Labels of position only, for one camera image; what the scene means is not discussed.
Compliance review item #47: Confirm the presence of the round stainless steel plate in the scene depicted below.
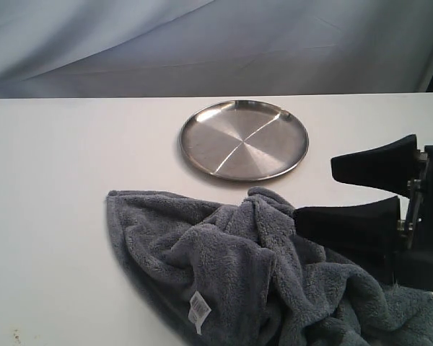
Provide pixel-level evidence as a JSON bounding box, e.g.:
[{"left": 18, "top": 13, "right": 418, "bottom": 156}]
[{"left": 178, "top": 99, "right": 310, "bottom": 182}]

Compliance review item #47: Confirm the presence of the grey backdrop curtain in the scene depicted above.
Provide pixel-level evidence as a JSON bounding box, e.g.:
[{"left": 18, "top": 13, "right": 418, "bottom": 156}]
[{"left": 0, "top": 1, "right": 433, "bottom": 98}]

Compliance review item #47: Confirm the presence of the grey fluffy plush toy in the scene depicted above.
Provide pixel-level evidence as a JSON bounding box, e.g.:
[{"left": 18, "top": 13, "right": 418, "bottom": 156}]
[{"left": 106, "top": 187, "right": 433, "bottom": 345}]

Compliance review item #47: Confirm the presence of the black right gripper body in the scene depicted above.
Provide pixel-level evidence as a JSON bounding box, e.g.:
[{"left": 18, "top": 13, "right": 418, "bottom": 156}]
[{"left": 395, "top": 144, "right": 433, "bottom": 292}]

